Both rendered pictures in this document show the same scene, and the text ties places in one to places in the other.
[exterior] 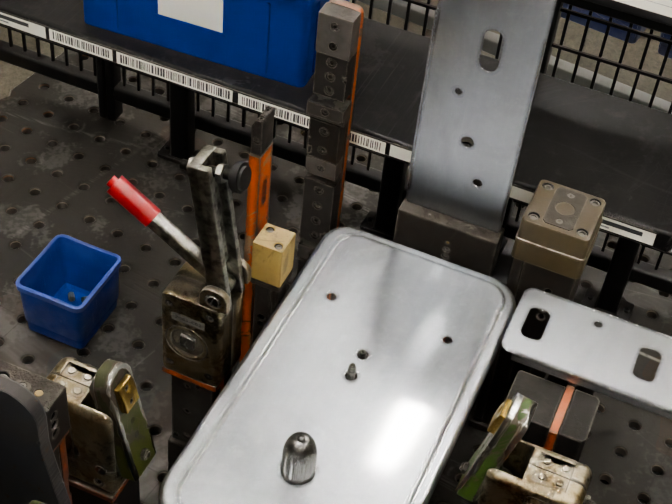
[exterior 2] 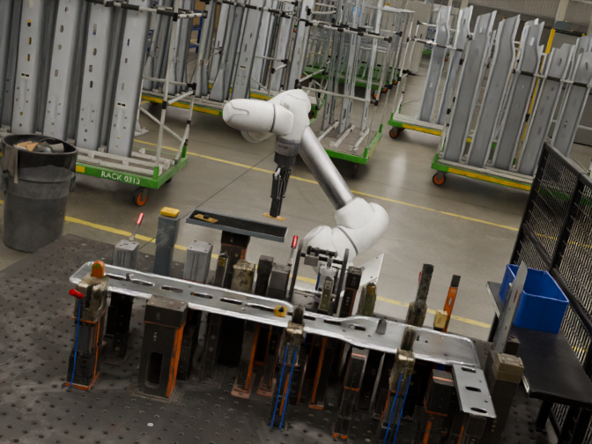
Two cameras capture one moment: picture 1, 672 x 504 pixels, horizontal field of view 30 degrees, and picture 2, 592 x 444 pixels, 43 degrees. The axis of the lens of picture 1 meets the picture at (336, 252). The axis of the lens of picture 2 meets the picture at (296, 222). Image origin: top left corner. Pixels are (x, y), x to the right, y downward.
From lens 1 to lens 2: 2.15 m
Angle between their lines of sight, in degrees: 66
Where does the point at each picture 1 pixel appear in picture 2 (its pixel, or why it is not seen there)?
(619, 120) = (578, 383)
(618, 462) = not seen: outside the picture
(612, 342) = (475, 383)
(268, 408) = (395, 328)
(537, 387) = (447, 375)
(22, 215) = not seen: hidden behind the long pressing
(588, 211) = (514, 363)
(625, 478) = not seen: outside the picture
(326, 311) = (435, 336)
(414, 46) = (563, 345)
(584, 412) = (446, 382)
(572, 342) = (467, 375)
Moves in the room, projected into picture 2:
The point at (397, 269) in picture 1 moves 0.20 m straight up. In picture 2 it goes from (463, 348) to (479, 293)
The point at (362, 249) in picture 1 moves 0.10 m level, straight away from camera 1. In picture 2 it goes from (465, 342) to (492, 344)
